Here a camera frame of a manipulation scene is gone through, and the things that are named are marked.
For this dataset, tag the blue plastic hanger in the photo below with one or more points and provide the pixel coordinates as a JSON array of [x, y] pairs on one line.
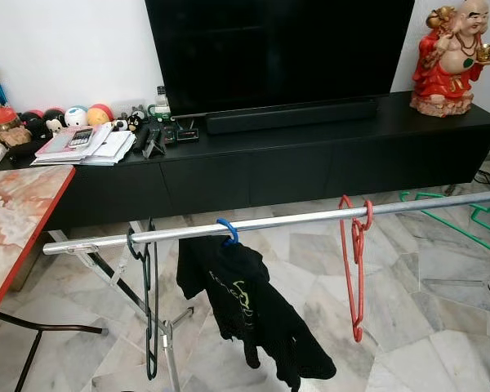
[[229, 229]]

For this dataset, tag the red laughing buddha statue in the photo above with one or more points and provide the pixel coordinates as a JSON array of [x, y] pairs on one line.
[[453, 69]]

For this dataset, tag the silver metal clothes rack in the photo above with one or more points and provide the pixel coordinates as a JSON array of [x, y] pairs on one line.
[[294, 218]]

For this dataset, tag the black tv console cabinet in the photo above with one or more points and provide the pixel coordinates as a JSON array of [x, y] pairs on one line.
[[294, 171]]

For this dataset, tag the black soundbar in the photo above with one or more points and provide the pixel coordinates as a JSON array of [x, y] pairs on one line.
[[294, 117]]

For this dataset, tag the black flat television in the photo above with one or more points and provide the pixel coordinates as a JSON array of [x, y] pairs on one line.
[[278, 53]]

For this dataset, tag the black t-shirt with logo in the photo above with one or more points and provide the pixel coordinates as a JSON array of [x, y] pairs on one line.
[[245, 302]]

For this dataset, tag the small black desk clock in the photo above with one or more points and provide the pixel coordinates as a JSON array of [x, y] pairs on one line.
[[186, 132]]

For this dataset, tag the green and white bottle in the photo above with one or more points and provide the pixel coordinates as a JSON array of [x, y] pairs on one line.
[[160, 104]]

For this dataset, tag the black remote control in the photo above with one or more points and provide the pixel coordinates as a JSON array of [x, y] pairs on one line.
[[149, 141]]

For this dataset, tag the small panda toy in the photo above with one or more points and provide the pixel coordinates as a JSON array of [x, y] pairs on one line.
[[131, 122]]

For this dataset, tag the stack of books and papers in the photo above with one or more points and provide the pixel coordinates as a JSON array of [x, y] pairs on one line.
[[98, 151]]

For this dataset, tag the orange and red plush ball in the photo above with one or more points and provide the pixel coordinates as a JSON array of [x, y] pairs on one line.
[[100, 115]]

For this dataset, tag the grey calculator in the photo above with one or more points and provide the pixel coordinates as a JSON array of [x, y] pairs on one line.
[[81, 137]]

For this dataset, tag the white and blue plush ball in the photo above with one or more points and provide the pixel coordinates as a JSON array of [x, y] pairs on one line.
[[75, 117]]

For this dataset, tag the mouse face plush ball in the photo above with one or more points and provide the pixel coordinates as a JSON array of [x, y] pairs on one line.
[[55, 122]]

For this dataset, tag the black round plush ball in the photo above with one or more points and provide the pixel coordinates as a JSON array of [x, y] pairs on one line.
[[34, 124]]

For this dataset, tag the marble top folding table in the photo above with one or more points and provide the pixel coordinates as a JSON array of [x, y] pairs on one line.
[[16, 212]]

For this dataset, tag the glass jar with red lid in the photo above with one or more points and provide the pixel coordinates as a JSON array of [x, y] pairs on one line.
[[6, 131]]

